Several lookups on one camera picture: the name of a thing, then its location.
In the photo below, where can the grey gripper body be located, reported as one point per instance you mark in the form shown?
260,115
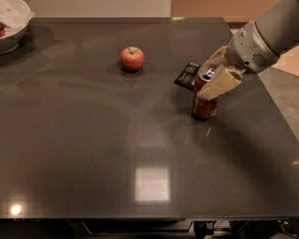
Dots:
247,50

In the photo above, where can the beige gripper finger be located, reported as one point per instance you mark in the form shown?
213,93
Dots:
218,58
224,80

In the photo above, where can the red coke can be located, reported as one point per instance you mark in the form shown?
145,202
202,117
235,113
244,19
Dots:
202,109

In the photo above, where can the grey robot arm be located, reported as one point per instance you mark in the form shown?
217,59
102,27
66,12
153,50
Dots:
279,27

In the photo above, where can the black rxbar chocolate bar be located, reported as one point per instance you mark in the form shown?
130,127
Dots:
187,76

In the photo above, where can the red apple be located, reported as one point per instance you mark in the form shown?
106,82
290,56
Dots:
132,58

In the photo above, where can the white napkin in bowl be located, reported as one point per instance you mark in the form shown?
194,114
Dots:
15,13

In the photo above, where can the white bowl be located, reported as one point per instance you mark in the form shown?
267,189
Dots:
12,39

